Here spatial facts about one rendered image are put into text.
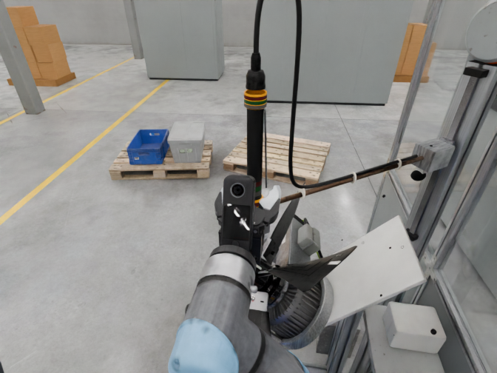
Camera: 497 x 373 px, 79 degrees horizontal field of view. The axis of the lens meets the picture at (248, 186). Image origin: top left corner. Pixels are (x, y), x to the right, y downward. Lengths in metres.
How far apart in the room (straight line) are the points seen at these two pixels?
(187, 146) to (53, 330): 2.19
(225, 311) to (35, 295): 2.63
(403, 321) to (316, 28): 5.33
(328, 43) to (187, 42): 3.39
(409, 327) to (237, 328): 0.99
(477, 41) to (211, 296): 0.96
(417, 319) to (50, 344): 2.20
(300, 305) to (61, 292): 2.18
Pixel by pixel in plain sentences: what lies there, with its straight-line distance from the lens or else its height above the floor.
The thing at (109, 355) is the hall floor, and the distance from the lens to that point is 2.39.
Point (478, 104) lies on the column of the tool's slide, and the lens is 1.09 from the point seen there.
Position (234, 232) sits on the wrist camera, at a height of 1.68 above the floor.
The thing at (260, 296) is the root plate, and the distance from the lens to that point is 0.98.
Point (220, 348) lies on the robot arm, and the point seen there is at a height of 1.67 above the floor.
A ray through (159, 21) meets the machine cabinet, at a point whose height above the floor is 1.29.
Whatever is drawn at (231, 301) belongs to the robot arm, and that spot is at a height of 1.67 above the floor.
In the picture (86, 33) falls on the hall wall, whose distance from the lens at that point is 14.82.
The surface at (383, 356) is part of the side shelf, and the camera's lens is 1.34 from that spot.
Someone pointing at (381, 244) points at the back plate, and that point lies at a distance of 1.05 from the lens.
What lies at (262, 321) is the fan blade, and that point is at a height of 1.19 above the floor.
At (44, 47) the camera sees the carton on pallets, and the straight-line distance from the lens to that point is 8.72.
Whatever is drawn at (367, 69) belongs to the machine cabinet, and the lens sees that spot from 6.35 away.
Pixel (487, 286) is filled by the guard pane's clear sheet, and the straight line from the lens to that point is 1.24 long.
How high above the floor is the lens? 1.98
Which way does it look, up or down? 34 degrees down
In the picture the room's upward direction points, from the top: straight up
